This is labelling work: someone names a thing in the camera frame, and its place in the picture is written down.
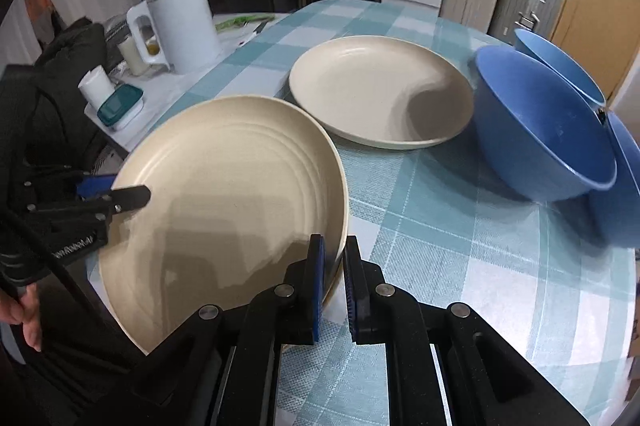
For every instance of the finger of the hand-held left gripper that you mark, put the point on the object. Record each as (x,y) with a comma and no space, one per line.
(95,186)
(130,198)

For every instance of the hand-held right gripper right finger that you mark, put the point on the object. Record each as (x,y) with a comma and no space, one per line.
(352,301)

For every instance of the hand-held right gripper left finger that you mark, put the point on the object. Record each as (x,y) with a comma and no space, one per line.
(316,291)

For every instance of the cream ribbed plate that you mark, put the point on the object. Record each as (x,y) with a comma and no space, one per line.
(225,186)

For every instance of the cream smooth plate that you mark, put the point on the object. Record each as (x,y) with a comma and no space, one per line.
(370,91)

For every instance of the blue bowl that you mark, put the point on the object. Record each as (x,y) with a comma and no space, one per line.
(620,206)
(540,131)
(550,51)

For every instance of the person's left hand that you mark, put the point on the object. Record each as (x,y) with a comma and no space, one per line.
(30,311)

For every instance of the white plastic cup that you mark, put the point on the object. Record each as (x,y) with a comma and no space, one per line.
(95,86)

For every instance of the teal lid container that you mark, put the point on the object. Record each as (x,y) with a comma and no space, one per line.
(117,106)

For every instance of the black jacket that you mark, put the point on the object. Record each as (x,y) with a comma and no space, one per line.
(70,56)

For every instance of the teal checked tablecloth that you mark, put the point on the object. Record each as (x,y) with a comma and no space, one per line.
(450,256)

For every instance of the small cream cup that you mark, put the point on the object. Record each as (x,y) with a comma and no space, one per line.
(131,56)

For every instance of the white electric kettle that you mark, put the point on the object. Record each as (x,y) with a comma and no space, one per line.
(185,31)

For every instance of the person's dark clothing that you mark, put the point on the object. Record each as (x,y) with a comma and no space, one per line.
(75,381)

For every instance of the green packet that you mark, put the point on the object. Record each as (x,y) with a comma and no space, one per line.
(240,21)

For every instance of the wooden door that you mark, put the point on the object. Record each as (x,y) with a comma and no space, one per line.
(610,6)

